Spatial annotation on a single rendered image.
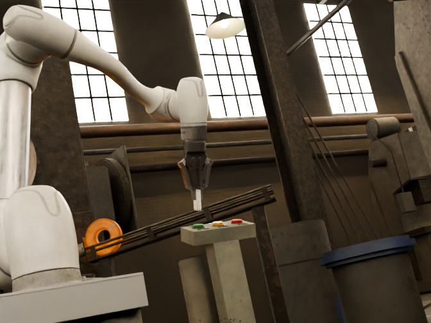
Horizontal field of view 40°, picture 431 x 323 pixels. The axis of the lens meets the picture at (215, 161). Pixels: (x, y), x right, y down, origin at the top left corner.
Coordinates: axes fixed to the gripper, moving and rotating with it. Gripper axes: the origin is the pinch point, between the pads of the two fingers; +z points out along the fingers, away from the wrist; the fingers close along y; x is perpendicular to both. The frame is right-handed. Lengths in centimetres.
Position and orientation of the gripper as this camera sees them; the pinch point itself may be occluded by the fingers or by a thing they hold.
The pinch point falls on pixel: (197, 200)
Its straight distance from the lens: 202.9
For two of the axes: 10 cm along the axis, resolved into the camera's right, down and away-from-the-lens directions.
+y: -8.9, 0.7, -4.5
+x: 4.6, 0.4, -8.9
